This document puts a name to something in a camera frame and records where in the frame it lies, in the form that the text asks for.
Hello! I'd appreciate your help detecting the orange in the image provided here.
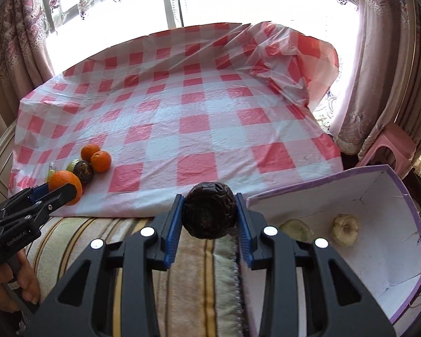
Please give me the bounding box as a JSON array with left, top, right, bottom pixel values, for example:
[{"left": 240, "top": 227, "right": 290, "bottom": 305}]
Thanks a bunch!
[
  {"left": 48, "top": 170, "right": 83, "bottom": 206},
  {"left": 90, "top": 151, "right": 112, "bottom": 173},
  {"left": 81, "top": 144, "right": 102, "bottom": 162}
]

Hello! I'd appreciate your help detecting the striped beige blanket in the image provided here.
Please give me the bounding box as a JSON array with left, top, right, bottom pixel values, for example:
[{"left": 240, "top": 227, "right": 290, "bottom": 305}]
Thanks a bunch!
[{"left": 24, "top": 216, "right": 255, "bottom": 337}]

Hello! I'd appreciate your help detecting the dark wrinkled passion fruit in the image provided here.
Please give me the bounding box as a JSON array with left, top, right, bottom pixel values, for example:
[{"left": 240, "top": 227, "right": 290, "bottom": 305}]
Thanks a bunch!
[
  {"left": 183, "top": 181, "right": 238, "bottom": 240},
  {"left": 73, "top": 161, "right": 94, "bottom": 184}
]

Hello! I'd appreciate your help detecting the red checkered plastic tablecloth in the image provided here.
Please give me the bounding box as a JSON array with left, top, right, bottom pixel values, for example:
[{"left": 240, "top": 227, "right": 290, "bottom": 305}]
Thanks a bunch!
[{"left": 8, "top": 21, "right": 344, "bottom": 218}]

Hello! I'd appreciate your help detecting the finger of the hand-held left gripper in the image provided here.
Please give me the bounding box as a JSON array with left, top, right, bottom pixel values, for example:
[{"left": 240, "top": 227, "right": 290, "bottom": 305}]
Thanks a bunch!
[
  {"left": 33, "top": 182, "right": 78, "bottom": 216},
  {"left": 7, "top": 184, "right": 53, "bottom": 206}
]

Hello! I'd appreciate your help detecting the beige damask curtain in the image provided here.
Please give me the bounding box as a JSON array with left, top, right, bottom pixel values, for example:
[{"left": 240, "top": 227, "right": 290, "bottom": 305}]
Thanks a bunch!
[
  {"left": 0, "top": 0, "right": 58, "bottom": 120},
  {"left": 331, "top": 0, "right": 421, "bottom": 157}
]

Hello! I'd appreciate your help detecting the pale green apple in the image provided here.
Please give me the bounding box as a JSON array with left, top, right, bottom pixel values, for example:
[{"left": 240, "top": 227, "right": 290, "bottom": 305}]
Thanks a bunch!
[
  {"left": 279, "top": 218, "right": 314, "bottom": 243},
  {"left": 330, "top": 213, "right": 360, "bottom": 247}
]

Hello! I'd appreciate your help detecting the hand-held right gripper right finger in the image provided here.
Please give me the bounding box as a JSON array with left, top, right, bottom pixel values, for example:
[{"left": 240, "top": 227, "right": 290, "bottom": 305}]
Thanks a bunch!
[{"left": 234, "top": 193, "right": 397, "bottom": 337}]

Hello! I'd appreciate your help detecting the person's left hand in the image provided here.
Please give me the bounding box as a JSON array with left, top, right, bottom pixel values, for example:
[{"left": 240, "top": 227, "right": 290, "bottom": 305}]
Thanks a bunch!
[{"left": 0, "top": 254, "right": 41, "bottom": 312}]

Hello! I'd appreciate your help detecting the pink plastic stool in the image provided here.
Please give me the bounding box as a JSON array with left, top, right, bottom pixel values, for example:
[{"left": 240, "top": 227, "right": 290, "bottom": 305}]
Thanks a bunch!
[{"left": 354, "top": 123, "right": 417, "bottom": 178}]

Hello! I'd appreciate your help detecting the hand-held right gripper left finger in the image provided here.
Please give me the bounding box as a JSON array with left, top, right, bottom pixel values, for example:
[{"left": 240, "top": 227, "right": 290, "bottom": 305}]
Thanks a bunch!
[{"left": 26, "top": 194, "right": 185, "bottom": 337}]

